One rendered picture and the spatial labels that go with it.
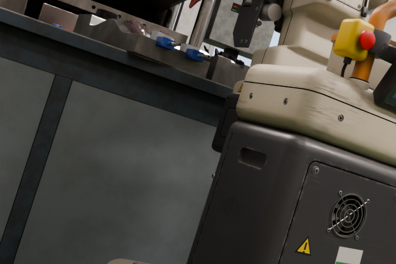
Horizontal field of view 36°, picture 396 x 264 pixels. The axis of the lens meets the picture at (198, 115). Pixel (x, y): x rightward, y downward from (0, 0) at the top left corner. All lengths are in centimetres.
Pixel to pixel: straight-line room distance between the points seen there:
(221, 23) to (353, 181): 179
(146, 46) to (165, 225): 56
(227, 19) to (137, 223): 129
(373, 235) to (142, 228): 87
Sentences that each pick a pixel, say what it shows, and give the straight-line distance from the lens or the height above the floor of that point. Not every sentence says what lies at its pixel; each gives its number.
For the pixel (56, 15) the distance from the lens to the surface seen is 264.
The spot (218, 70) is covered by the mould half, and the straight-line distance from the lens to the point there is 192.
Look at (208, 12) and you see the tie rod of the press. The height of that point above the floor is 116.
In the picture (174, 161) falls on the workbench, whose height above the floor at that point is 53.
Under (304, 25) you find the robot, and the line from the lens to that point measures 154.
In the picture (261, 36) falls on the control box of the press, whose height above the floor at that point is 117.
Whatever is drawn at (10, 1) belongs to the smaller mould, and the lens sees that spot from 196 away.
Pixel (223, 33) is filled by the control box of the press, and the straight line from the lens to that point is 285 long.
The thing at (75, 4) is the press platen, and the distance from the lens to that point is 266.
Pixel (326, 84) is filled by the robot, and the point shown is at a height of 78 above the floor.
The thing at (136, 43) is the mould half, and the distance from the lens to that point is 174.
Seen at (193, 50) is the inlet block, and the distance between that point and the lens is 180.
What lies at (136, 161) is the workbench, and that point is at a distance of 185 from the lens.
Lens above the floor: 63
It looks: 2 degrees up
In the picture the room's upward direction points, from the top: 18 degrees clockwise
